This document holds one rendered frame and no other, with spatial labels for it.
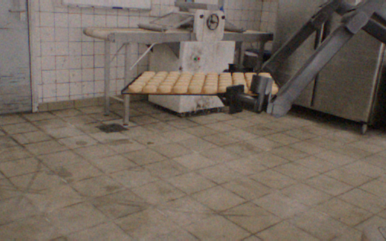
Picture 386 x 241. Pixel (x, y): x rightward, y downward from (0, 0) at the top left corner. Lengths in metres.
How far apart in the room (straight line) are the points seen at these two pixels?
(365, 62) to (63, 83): 3.25
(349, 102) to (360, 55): 0.52
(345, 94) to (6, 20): 3.59
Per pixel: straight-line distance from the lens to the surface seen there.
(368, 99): 4.77
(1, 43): 4.62
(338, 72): 4.91
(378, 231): 2.31
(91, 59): 4.97
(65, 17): 4.79
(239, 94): 1.43
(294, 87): 1.42
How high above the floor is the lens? 1.31
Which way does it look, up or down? 16 degrees down
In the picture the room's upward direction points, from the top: 5 degrees clockwise
